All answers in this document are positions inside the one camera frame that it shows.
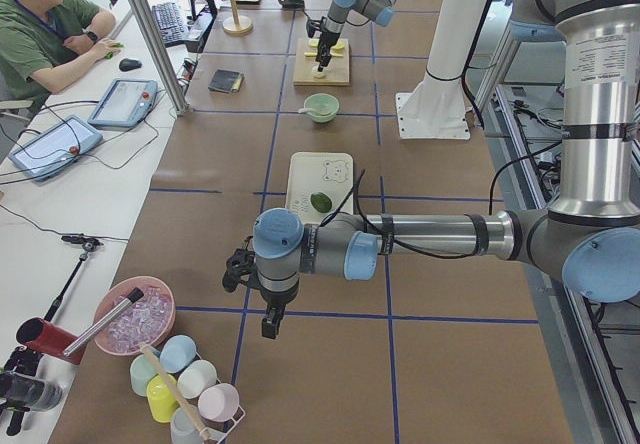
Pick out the white round bun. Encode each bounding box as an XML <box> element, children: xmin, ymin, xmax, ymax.
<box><xmin>311</xmin><ymin>66</ymin><xmax>326</xmax><ymax>79</ymax></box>

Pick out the light green bowl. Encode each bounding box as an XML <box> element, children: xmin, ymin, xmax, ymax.
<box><xmin>301</xmin><ymin>93</ymin><xmax>340</xmax><ymax>124</ymax></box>

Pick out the pink bowl of ice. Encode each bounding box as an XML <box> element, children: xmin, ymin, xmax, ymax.
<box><xmin>94</xmin><ymin>276</ymin><xmax>176</xmax><ymax>357</ymax></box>

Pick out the yellow banana strip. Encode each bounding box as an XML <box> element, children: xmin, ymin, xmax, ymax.
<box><xmin>304</xmin><ymin>51</ymin><xmax>344</xmax><ymax>58</ymax></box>

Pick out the lemon slice right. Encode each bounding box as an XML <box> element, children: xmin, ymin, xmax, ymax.
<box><xmin>332</xmin><ymin>40</ymin><xmax>345</xmax><ymax>51</ymax></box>

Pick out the wooden cutting board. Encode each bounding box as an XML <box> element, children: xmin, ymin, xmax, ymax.
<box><xmin>293</xmin><ymin>38</ymin><xmax>350</xmax><ymax>86</ymax></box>

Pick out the black notebook with sponge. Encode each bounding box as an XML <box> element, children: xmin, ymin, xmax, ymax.
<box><xmin>208</xmin><ymin>69</ymin><xmax>244</xmax><ymax>94</ymax></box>

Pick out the green lime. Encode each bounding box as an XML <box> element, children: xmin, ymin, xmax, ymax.
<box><xmin>310</xmin><ymin>192</ymin><xmax>333</xmax><ymax>214</ymax></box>

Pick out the white cup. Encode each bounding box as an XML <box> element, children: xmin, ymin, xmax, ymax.
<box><xmin>177</xmin><ymin>359</ymin><xmax>218</xmax><ymax>399</ymax></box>

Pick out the blue cup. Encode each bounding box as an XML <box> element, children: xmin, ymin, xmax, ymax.
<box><xmin>159</xmin><ymin>335</ymin><xmax>197</xmax><ymax>374</ymax></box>

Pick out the pink cup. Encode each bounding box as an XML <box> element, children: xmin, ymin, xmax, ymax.
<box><xmin>197</xmin><ymin>383</ymin><xmax>240</xmax><ymax>422</ymax></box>

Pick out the white bear serving tray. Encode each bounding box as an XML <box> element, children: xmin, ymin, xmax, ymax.
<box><xmin>285</xmin><ymin>152</ymin><xmax>354</xmax><ymax>224</ymax></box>

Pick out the mint green cup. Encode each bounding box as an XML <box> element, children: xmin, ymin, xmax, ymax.
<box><xmin>129</xmin><ymin>354</ymin><xmax>157</xmax><ymax>397</ymax></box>

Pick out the yellow cup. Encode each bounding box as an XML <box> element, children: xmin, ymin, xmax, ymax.
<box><xmin>146</xmin><ymin>375</ymin><xmax>179</xmax><ymax>423</ymax></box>

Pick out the black selfie stick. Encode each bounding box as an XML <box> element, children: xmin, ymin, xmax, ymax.
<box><xmin>44</xmin><ymin>234</ymin><xmax>102</xmax><ymax>322</ymax></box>

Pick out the grey cup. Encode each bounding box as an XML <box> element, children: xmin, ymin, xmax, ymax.
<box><xmin>170</xmin><ymin>408</ymin><xmax>204</xmax><ymax>444</ymax></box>

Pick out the black keyboard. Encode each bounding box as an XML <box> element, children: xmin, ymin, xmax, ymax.
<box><xmin>151</xmin><ymin>2</ymin><xmax>189</xmax><ymax>47</ymax></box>

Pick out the black computer mouse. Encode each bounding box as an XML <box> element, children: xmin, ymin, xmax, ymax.
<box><xmin>119</xmin><ymin>58</ymin><xmax>142</xmax><ymax>72</ymax></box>

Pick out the teach pendant tablet far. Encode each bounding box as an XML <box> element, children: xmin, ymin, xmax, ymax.
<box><xmin>87</xmin><ymin>78</ymin><xmax>159</xmax><ymax>129</ymax></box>

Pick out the teach pendant tablet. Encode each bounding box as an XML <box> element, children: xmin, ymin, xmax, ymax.
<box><xmin>87</xmin><ymin>78</ymin><xmax>159</xmax><ymax>129</ymax></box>
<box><xmin>9</xmin><ymin>115</ymin><xmax>103</xmax><ymax>181</ymax></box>

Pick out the red metal scoop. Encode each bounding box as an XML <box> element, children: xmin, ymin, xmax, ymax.
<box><xmin>15</xmin><ymin>287</ymin><xmax>146</xmax><ymax>366</ymax></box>

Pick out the green clamp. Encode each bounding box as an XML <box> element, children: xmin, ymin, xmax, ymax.
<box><xmin>105</xmin><ymin>43</ymin><xmax>124</xmax><ymax>59</ymax></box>

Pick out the teach pendant tablet near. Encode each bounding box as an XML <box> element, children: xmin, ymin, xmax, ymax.
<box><xmin>9</xmin><ymin>115</ymin><xmax>103</xmax><ymax>181</ymax></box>

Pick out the person in green shirt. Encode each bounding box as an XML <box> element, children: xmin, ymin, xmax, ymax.
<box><xmin>1</xmin><ymin>0</ymin><xmax>118</xmax><ymax>114</ymax></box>

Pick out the white wire cup rack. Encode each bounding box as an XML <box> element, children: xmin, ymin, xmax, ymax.
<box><xmin>184</xmin><ymin>354</ymin><xmax>245</xmax><ymax>432</ymax></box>

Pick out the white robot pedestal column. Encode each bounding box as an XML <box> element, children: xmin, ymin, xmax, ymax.
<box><xmin>396</xmin><ymin>0</ymin><xmax>487</xmax><ymax>140</ymax></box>

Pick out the wooden stick handle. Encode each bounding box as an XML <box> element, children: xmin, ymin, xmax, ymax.
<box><xmin>140</xmin><ymin>344</ymin><xmax>212</xmax><ymax>442</ymax></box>

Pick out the aluminium frame post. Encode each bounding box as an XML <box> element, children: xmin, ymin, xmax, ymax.
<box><xmin>128</xmin><ymin>0</ymin><xmax>188</xmax><ymax>116</ymax></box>

